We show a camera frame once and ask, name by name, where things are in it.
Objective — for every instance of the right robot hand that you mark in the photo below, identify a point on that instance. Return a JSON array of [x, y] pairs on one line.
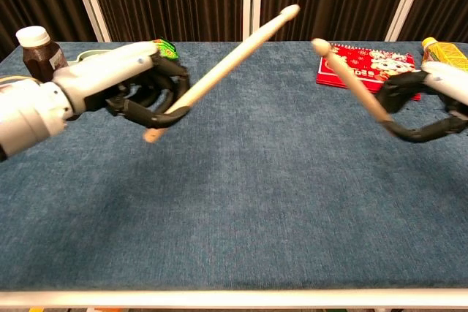
[[444, 78]]

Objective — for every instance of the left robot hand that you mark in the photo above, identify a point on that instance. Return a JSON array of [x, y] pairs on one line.
[[109, 71]]

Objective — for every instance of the plain white drumstick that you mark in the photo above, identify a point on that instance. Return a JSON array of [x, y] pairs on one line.
[[226, 67]]

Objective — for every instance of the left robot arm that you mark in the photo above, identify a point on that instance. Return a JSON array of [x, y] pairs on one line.
[[25, 114]]

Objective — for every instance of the yellow label tea bottle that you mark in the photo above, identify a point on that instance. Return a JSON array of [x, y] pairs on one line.
[[444, 54]]

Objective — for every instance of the pale green plastic tray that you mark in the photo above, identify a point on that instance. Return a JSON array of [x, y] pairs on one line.
[[87, 55]]

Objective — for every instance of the green snack packet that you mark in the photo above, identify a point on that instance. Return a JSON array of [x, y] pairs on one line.
[[167, 48]]

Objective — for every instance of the dark juice bottle white cap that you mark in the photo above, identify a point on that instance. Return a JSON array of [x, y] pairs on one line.
[[40, 58]]

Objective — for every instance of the red cartoon desk calendar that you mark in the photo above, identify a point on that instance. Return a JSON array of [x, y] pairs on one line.
[[360, 61]]

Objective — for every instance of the blue table cloth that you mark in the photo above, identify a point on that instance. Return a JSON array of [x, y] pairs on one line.
[[234, 198]]

